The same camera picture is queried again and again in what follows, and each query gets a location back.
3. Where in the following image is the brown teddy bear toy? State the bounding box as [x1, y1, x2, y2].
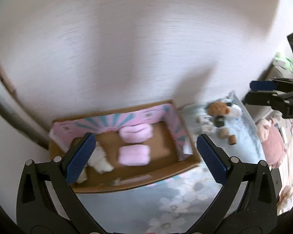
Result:
[206, 101, 242, 128]

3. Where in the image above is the pink fluffy slipper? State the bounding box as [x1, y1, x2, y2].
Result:
[118, 124, 153, 144]
[118, 144, 151, 166]

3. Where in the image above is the pink plush pig toy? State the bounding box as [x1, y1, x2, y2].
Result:
[256, 111, 293, 169]

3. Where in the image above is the cork stopper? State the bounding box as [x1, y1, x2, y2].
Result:
[217, 127, 230, 139]
[228, 135, 237, 145]

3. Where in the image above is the floral blue bed sheet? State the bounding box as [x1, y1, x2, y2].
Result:
[77, 91, 265, 233]

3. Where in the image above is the brown cardboard box pink lining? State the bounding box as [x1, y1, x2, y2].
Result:
[49, 100, 200, 193]

